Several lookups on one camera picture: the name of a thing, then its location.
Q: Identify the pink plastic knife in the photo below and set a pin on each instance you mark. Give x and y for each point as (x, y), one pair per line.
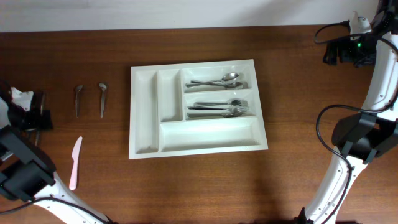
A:
(75, 156)

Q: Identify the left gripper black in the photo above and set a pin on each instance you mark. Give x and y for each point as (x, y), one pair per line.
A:
(35, 122)

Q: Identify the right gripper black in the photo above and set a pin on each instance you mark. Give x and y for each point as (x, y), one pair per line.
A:
(346, 55)

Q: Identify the small steel teaspoon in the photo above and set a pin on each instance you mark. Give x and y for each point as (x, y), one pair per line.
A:
(103, 88)
(78, 90)

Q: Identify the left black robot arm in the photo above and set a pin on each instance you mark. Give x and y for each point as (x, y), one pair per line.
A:
(30, 175)

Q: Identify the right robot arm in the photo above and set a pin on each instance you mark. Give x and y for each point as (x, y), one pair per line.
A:
(372, 130)

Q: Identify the white plastic cutlery tray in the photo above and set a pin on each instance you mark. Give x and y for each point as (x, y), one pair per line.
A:
(159, 126)

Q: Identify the steel spoon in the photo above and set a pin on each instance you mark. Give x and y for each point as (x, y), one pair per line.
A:
(227, 79)
(234, 85)

